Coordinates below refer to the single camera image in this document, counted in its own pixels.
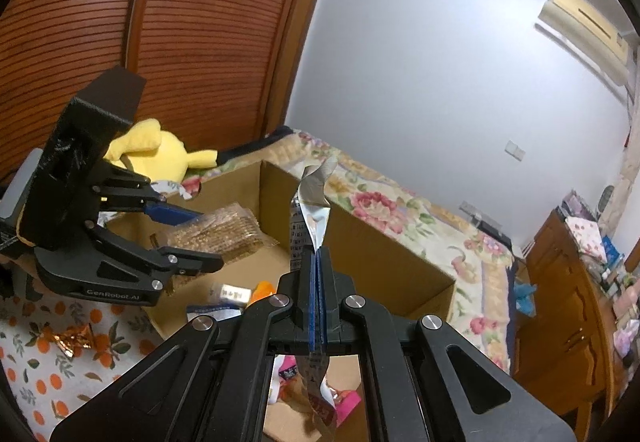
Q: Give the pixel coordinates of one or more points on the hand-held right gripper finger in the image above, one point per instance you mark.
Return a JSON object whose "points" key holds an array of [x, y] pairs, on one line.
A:
{"points": [[312, 302], [322, 302]]}

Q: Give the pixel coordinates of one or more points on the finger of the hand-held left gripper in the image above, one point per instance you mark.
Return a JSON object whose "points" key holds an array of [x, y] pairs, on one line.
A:
{"points": [[190, 263], [165, 212]]}

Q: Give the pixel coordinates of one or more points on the clear packet of brown biscuits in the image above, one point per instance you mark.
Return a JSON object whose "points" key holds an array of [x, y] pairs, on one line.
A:
{"points": [[225, 232]]}

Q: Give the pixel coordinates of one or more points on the orange snack packet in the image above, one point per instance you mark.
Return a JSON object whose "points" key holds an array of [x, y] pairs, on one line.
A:
{"points": [[262, 292]]}

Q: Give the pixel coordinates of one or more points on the small clear white packet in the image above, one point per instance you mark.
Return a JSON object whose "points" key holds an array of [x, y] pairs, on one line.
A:
{"points": [[235, 294]]}

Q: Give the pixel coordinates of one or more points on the cardboard box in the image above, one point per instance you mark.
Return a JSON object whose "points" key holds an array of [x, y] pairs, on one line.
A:
{"points": [[380, 262]]}

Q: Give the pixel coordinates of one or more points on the silver snack packet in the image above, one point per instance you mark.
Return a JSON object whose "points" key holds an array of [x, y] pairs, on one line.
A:
{"points": [[310, 202]]}

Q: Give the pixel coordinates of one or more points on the pink snack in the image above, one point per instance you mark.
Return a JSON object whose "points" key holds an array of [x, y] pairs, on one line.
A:
{"points": [[347, 404]]}

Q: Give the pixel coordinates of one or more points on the yellow plush toy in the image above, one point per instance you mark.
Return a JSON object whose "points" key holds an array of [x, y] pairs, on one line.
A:
{"points": [[165, 152]]}

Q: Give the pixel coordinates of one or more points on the dark cloth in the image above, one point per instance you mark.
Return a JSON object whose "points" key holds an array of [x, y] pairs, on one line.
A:
{"points": [[255, 145]]}

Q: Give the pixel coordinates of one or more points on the floral quilt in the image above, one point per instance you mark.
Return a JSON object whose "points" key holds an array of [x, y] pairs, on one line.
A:
{"points": [[400, 202]]}

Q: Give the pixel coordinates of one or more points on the gold crinkled wrapper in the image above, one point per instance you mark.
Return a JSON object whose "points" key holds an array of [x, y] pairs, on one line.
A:
{"points": [[70, 339]]}

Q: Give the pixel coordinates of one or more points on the orange fruit print tablecloth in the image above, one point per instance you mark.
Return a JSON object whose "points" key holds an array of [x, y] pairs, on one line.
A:
{"points": [[50, 372]]}

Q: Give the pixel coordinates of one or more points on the grey flat device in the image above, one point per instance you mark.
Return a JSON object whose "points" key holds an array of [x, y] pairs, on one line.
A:
{"points": [[485, 222]]}

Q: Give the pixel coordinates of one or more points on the wooden louvered wardrobe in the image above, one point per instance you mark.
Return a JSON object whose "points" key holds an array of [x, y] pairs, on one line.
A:
{"points": [[200, 22]]}

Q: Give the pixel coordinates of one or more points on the wooden sideboard cabinet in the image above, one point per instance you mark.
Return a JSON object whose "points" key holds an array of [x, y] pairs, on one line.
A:
{"points": [[560, 297]]}

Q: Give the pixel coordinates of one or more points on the purple box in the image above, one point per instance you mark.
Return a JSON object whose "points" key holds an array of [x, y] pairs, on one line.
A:
{"points": [[575, 204]]}

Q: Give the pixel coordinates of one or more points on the folded floral cloth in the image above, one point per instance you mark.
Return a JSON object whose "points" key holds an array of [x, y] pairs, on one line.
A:
{"points": [[585, 234]]}

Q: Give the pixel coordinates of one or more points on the blue packet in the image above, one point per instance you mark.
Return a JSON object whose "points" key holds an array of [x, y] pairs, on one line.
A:
{"points": [[611, 252]]}

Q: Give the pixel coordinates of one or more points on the pale patterned curtain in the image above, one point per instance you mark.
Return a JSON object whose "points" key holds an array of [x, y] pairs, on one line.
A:
{"points": [[627, 182]]}

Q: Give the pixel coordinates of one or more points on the white wall switch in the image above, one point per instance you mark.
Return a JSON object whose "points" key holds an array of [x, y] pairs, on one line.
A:
{"points": [[515, 150]]}

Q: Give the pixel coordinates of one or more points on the cream wall air conditioner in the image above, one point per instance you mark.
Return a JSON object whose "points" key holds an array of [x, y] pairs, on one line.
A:
{"points": [[585, 27]]}

